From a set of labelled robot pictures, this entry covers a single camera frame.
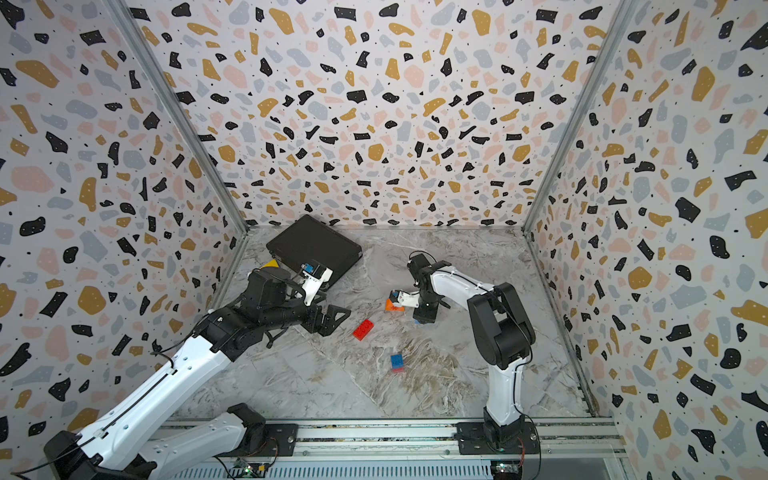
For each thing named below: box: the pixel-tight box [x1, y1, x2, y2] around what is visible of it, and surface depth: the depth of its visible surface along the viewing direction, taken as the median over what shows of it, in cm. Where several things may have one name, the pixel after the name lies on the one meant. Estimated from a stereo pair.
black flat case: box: [266, 214, 363, 290], surface depth 112 cm
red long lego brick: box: [352, 319, 374, 341], surface depth 94 cm
